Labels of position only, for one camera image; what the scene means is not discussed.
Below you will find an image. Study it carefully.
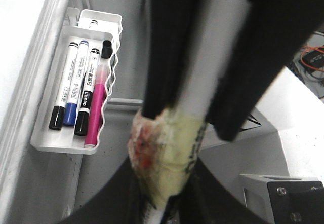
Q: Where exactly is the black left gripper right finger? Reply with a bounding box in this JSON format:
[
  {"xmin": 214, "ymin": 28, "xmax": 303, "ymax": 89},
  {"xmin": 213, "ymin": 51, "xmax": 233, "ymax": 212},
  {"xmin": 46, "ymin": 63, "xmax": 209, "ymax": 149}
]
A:
[{"xmin": 207, "ymin": 0, "xmax": 323, "ymax": 141}]

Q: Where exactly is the black and white whiteboard marker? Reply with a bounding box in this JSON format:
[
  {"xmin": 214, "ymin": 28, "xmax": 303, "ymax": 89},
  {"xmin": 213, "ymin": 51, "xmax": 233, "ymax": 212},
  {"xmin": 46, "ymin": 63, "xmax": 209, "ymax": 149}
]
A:
[{"xmin": 143, "ymin": 0, "xmax": 249, "ymax": 223}]

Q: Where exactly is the black deli whiteboard marker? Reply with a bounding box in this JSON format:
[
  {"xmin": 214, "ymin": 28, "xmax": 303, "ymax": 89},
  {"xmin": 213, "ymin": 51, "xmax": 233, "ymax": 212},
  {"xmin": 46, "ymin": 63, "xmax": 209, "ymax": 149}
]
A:
[{"xmin": 74, "ymin": 48, "xmax": 100, "ymax": 136}]

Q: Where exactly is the black capped whiteboard marker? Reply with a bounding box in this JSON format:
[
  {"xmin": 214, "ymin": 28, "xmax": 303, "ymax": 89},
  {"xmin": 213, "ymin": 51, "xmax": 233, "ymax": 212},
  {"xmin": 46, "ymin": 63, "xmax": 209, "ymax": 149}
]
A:
[{"xmin": 49, "ymin": 42, "xmax": 78, "ymax": 130}]

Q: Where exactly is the white marker tray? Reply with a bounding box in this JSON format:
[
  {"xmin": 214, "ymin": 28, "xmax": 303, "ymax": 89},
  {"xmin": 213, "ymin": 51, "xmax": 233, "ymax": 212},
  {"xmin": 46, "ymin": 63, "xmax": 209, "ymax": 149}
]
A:
[
  {"xmin": 66, "ymin": 8, "xmax": 123, "ymax": 55},
  {"xmin": 31, "ymin": 19, "xmax": 123, "ymax": 155}
]

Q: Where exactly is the black device with orange cable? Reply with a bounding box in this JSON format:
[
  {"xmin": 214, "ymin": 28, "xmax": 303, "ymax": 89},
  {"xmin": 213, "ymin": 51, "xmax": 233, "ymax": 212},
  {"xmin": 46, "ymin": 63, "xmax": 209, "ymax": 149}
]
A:
[{"xmin": 300, "ymin": 46, "xmax": 323, "ymax": 73}]

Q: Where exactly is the black bracket with screws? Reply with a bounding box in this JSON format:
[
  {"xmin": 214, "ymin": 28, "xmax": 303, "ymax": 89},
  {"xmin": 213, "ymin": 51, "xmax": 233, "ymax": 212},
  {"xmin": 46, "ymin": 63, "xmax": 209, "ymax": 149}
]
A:
[{"xmin": 267, "ymin": 181, "xmax": 323, "ymax": 223}]

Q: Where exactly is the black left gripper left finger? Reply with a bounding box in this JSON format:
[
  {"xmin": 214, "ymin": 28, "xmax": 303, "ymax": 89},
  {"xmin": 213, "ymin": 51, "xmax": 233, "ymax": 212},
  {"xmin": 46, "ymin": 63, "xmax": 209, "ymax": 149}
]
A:
[{"xmin": 142, "ymin": 0, "xmax": 201, "ymax": 120}]

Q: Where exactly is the white whiteboard with grey frame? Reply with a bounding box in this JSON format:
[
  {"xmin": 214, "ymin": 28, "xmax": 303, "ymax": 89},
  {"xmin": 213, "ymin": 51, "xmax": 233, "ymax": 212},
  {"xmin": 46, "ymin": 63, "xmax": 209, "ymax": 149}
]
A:
[{"xmin": 1, "ymin": 0, "xmax": 82, "ymax": 223}]

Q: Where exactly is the blue capped whiteboard marker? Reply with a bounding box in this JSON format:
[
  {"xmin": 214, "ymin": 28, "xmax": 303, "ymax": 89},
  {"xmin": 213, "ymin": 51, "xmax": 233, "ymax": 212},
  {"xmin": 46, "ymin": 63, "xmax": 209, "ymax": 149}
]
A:
[{"xmin": 63, "ymin": 40, "xmax": 89, "ymax": 126}]

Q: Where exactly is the pink marker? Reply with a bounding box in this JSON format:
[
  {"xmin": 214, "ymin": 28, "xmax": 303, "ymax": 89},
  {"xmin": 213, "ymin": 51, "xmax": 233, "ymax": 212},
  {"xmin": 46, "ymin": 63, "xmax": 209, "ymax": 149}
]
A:
[{"xmin": 84, "ymin": 64, "xmax": 108, "ymax": 148}]

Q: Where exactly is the marker in rear tray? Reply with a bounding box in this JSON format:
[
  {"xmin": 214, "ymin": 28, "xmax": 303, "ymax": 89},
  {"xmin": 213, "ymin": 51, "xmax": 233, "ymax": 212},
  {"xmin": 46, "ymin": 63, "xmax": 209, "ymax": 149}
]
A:
[{"xmin": 89, "ymin": 19, "xmax": 98, "ymax": 29}]

